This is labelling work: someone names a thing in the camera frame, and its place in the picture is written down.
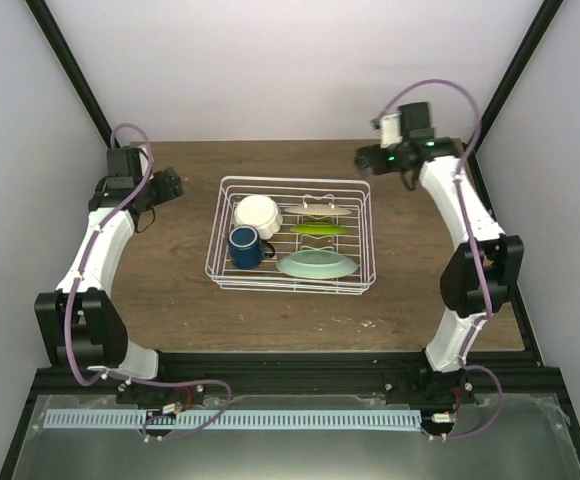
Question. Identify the white scalloped bowl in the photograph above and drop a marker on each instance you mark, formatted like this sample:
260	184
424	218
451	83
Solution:
260	212

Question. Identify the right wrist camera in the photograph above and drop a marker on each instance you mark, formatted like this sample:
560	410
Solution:
389	130

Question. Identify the dark blue mug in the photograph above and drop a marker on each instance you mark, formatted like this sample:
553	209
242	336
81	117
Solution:
247	250

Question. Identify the light blue slotted strip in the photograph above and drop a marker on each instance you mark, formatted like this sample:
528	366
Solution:
372	420

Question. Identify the black frame post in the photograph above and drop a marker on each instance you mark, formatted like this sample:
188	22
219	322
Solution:
63	53
531	40

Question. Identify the pale green plate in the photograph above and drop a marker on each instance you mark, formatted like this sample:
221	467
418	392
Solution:
317	265

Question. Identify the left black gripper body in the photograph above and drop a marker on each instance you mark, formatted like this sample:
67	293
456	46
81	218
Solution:
169	189

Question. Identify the white wire dish rack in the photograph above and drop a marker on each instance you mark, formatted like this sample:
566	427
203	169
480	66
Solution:
356	242

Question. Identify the left black frame post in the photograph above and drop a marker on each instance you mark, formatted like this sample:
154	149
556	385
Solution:
63	53

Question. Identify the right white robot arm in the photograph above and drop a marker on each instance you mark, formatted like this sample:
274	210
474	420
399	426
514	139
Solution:
486	262

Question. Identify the right black frame post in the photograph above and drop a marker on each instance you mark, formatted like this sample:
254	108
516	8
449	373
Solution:
531	40

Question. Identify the woven bamboo plate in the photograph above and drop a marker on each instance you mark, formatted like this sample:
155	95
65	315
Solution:
317	210

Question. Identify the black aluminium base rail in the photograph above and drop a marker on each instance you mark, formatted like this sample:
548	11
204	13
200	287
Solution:
399	378

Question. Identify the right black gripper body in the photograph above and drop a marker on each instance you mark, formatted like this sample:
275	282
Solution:
380	167

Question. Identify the lime green plate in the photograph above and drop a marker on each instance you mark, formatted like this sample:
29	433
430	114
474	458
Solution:
318	229

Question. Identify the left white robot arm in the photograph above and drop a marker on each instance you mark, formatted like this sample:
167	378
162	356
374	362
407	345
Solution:
80	327

